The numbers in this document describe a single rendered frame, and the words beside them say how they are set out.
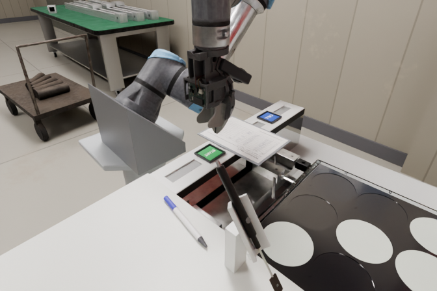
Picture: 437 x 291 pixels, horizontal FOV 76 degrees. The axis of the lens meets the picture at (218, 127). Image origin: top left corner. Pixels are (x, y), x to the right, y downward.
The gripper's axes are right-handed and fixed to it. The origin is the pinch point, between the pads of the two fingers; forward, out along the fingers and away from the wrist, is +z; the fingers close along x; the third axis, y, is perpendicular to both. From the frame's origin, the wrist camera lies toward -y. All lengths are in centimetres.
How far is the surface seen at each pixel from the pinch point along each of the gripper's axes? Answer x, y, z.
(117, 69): -255, -104, 68
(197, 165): 0.5, 7.9, 6.8
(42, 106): -225, -14, 73
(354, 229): 34.1, -4.2, 12.5
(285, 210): 21.0, 0.9, 12.4
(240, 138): 1.4, -7.4, 6.1
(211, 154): 0.7, 3.2, 6.0
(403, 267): 43.5, -1.6, 12.5
